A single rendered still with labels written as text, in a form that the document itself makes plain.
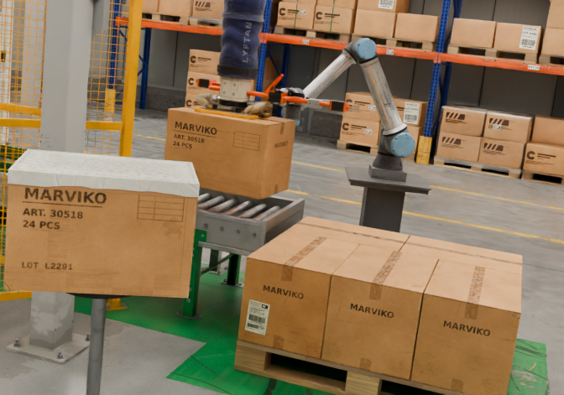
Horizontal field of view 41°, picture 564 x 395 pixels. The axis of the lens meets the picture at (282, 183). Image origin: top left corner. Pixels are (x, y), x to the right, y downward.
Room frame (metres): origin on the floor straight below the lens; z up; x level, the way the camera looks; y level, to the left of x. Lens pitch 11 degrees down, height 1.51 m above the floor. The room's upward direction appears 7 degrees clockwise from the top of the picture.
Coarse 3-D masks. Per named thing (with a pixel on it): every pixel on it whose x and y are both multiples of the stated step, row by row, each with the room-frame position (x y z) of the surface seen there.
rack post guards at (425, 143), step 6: (108, 90) 12.65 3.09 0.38; (114, 90) 12.65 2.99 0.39; (108, 96) 12.65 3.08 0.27; (114, 96) 12.66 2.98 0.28; (108, 102) 12.65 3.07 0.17; (114, 102) 12.68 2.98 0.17; (108, 108) 12.64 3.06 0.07; (114, 108) 12.69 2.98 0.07; (420, 138) 10.77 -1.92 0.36; (426, 138) 10.74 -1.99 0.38; (420, 144) 10.77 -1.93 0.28; (426, 144) 10.74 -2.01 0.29; (420, 150) 10.76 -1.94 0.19; (426, 150) 10.73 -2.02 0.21; (420, 156) 10.76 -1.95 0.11; (426, 156) 10.73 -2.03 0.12; (414, 162) 10.80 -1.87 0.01; (420, 162) 10.75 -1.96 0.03; (426, 162) 10.73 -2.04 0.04
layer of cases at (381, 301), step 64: (256, 256) 3.28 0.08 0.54; (320, 256) 3.40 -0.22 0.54; (384, 256) 3.53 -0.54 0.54; (448, 256) 3.66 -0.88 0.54; (512, 256) 3.81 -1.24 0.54; (256, 320) 3.23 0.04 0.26; (320, 320) 3.14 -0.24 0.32; (384, 320) 3.06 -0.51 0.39; (448, 320) 2.98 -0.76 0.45; (512, 320) 2.91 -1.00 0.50; (448, 384) 2.97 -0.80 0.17
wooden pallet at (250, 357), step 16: (240, 352) 3.24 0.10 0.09; (256, 352) 3.22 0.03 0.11; (272, 352) 3.20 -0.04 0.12; (288, 352) 3.18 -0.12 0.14; (240, 368) 3.24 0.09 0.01; (256, 368) 3.22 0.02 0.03; (272, 368) 3.25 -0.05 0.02; (288, 368) 3.27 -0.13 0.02; (352, 368) 3.09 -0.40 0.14; (304, 384) 3.15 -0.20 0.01; (320, 384) 3.14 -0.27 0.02; (336, 384) 3.16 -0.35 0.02; (352, 384) 3.09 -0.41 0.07; (368, 384) 3.07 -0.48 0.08; (416, 384) 3.01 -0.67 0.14
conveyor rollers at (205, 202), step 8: (8, 160) 4.86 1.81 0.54; (16, 160) 4.82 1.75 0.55; (200, 200) 4.32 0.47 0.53; (208, 200) 4.28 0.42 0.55; (216, 200) 4.33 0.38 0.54; (224, 200) 4.45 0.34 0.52; (232, 200) 4.36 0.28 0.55; (248, 200) 4.40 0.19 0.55; (200, 208) 4.11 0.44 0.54; (208, 208) 4.22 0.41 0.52; (216, 208) 4.12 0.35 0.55; (224, 208) 4.21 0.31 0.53; (232, 208) 4.15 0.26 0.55; (240, 208) 4.22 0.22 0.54; (248, 208) 4.34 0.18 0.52; (256, 208) 4.23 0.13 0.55; (264, 208) 4.34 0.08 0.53; (272, 208) 4.27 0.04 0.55; (248, 216) 4.08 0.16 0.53; (256, 216) 4.02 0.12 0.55; (264, 216) 4.08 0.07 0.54
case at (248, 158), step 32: (192, 128) 4.00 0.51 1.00; (224, 128) 3.94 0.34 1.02; (256, 128) 3.87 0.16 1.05; (288, 128) 4.12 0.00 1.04; (192, 160) 4.00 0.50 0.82; (224, 160) 3.93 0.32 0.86; (256, 160) 3.87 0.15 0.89; (288, 160) 4.17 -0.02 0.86; (224, 192) 3.93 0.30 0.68; (256, 192) 3.86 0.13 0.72
